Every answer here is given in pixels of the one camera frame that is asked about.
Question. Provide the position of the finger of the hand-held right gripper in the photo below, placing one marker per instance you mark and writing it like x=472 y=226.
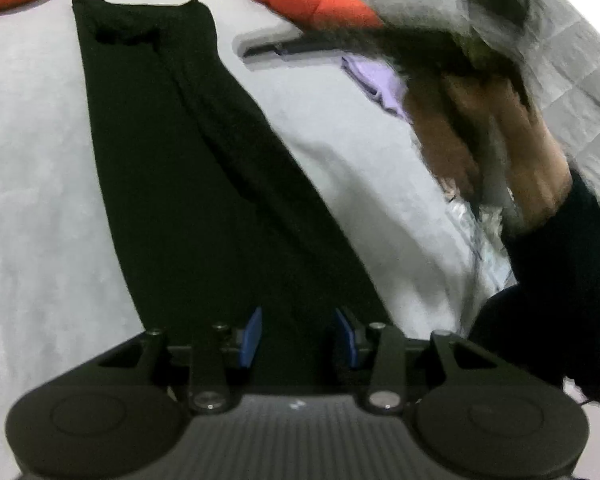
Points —
x=290 y=46

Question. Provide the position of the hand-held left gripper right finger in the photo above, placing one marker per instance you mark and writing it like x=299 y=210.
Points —
x=345 y=340

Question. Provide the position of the purple cloth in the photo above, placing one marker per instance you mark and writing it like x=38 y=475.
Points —
x=380 y=85

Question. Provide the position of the grey quilted cover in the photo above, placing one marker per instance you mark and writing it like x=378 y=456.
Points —
x=580 y=85

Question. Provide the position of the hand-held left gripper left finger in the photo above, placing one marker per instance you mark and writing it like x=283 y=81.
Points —
x=251 y=340

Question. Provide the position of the black t-shirt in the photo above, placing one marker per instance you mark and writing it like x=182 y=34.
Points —
x=180 y=185

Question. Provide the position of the person's right forearm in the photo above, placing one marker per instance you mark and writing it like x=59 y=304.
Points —
x=570 y=285

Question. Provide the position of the person's right hand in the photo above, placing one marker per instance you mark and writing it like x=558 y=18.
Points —
x=525 y=160

